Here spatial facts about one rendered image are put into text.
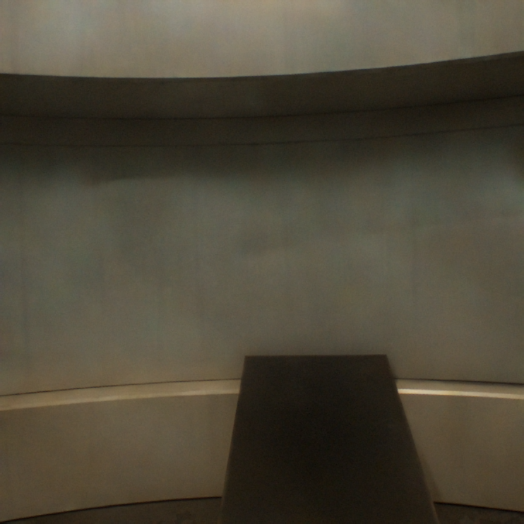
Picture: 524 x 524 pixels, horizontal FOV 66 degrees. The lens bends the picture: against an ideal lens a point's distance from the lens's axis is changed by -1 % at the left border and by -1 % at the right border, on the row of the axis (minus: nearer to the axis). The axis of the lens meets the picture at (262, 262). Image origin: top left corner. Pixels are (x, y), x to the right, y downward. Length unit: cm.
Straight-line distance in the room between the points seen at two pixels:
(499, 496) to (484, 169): 32
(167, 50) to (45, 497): 44
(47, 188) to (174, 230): 14
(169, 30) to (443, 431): 46
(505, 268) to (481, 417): 15
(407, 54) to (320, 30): 8
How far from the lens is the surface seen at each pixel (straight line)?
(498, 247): 48
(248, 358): 45
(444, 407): 46
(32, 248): 49
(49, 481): 50
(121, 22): 42
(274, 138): 47
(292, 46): 40
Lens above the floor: 26
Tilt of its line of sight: 1 degrees down
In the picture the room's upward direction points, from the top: 2 degrees counter-clockwise
